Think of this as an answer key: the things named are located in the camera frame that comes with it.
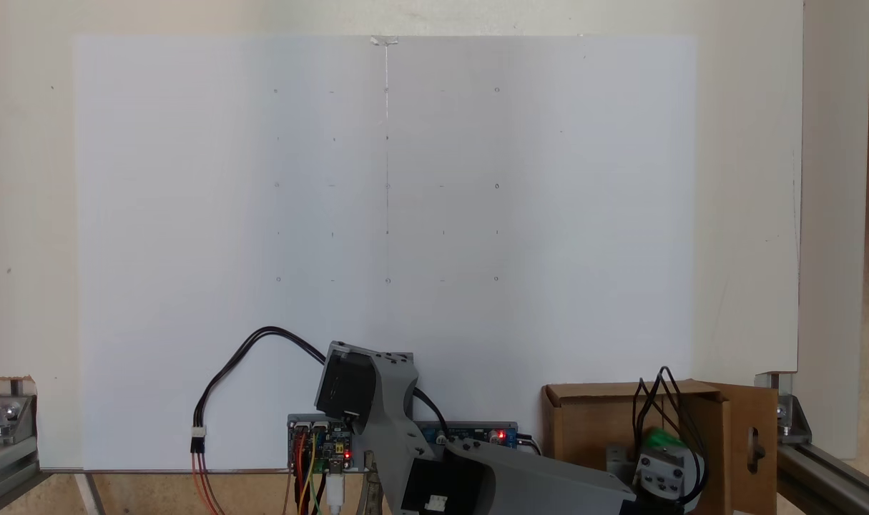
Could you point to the brown cardboard box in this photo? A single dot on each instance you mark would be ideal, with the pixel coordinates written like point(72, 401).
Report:
point(584, 422)

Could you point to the metal corner bracket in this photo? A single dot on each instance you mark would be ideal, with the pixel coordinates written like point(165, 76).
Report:
point(784, 415)
point(5, 415)

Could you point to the white usb plug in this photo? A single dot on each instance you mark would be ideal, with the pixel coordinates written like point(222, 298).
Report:
point(335, 493)

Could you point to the white paper sheet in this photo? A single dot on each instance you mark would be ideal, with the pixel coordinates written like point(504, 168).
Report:
point(191, 214)

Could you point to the blue circuit board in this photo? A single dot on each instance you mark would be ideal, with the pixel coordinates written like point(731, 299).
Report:
point(470, 433)

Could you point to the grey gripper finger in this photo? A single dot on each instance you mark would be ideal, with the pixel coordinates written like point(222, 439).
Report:
point(694, 472)

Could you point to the aluminium frame post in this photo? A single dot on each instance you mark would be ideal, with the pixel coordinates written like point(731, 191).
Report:
point(5, 468)
point(835, 476)

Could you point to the clear tape piece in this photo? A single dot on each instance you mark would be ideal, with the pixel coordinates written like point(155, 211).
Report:
point(385, 41)

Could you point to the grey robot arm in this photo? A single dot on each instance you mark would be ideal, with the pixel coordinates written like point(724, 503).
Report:
point(520, 476)

